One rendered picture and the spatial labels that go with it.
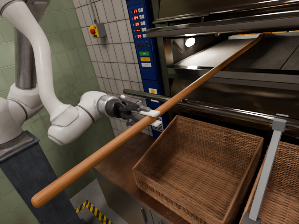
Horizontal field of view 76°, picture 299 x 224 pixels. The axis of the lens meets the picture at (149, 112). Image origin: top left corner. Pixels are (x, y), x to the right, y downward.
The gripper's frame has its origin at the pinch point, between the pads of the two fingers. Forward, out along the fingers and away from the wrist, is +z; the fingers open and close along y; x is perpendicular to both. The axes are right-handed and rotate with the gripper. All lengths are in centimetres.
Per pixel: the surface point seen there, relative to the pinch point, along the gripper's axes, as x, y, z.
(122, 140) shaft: 14.9, -0.5, 1.6
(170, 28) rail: -42, -23, -18
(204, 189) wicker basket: -27, 61, 4
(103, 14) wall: -58, -37, -88
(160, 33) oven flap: -42, -21, -24
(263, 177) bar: -6.5, 15.8, 34.3
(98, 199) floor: -5, 119, -99
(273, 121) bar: -16.9, 2.9, 33.4
